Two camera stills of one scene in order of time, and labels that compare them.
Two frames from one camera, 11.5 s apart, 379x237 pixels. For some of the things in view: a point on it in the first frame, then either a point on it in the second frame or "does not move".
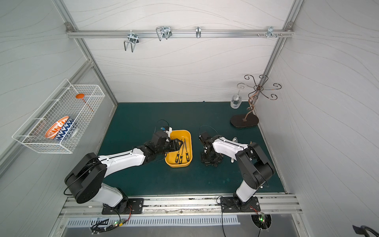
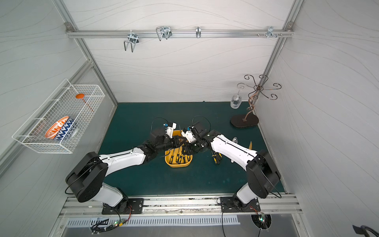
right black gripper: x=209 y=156 to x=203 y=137
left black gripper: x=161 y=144 does not move
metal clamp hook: x=163 y=31 does not move
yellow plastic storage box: x=182 y=157 does not move
